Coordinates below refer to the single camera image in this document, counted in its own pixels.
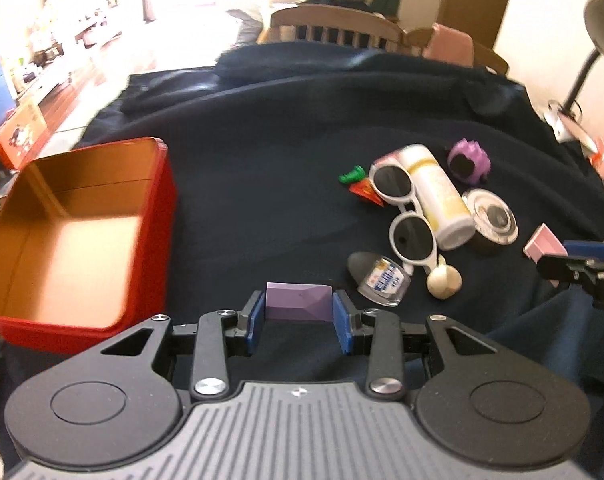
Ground purple rectangular block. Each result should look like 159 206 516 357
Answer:
265 282 333 323

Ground clear bottle with black cap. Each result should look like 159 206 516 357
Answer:
347 252 411 308

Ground green chess pawn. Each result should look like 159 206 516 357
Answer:
339 165 368 185

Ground cream round knob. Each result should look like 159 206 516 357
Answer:
427 256 462 300

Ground white round sunglasses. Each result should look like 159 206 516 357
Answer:
369 162 439 274

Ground red orange snack packet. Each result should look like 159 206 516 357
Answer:
349 178 384 207

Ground white yellow cylindrical bottle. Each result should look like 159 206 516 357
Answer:
397 144 476 252

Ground purple spiky sheep toy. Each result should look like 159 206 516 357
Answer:
447 139 492 185

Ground dark navy table cloth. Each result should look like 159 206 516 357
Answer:
0 40 604 470

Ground red metal tin box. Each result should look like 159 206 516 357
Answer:
0 138 177 354

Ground grey desk lamp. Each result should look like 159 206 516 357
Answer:
542 0 604 144

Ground pink towel on chair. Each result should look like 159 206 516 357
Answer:
422 23 474 67

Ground wooden chair at right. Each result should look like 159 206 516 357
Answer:
403 27 510 76

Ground red gift box on floor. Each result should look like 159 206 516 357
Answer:
0 101 48 170

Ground wooden chair with slats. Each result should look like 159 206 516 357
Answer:
264 4 405 52

